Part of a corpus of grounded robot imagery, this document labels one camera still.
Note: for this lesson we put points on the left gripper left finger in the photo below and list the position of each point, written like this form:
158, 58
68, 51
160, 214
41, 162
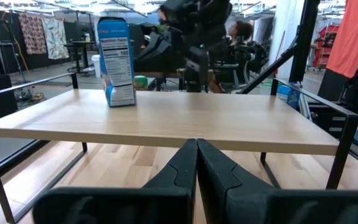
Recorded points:
119, 205

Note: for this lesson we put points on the black table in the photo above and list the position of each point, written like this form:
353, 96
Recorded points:
79, 49

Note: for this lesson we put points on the person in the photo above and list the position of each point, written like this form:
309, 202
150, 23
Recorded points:
242, 31

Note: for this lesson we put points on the red patterned cloth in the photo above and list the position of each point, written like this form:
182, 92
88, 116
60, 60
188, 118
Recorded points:
32, 32

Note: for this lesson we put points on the black camera equipment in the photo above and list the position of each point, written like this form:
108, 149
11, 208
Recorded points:
244, 56

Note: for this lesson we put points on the blue cereal box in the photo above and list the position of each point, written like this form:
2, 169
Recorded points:
288, 96
116, 62

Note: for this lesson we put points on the black slotted control box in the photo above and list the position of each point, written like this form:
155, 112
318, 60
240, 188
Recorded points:
328, 121

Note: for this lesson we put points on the white bin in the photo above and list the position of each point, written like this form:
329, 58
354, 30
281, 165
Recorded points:
96, 65

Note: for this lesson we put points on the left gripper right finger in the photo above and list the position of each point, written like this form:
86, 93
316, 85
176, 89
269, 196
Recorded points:
275, 205

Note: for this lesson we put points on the leaf patterned white cloth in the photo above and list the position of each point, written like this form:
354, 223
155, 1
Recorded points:
55, 37

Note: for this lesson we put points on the red rack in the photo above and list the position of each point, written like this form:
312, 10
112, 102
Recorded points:
323, 46

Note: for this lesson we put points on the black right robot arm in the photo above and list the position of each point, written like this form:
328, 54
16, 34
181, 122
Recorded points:
196, 77

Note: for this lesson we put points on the orange hanging cloth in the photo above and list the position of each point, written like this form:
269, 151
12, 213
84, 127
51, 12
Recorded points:
353, 34

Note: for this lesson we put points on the black-framed wooden shelf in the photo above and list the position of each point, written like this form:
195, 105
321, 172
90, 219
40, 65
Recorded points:
178, 115

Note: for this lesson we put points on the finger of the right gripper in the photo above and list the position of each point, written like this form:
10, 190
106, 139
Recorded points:
160, 59

